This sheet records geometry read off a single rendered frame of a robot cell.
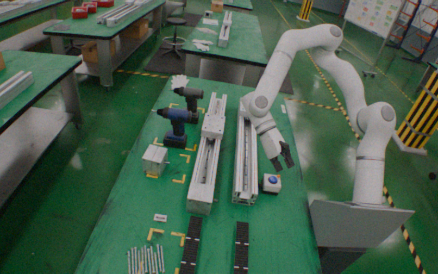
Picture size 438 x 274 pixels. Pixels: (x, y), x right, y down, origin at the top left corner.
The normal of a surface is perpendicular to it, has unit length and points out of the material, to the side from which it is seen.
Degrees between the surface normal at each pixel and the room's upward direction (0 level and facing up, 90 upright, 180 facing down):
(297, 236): 0
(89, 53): 89
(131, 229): 0
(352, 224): 90
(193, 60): 90
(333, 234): 90
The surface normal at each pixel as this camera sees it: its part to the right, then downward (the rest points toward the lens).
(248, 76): -0.08, 0.62
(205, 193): 0.15, -0.77
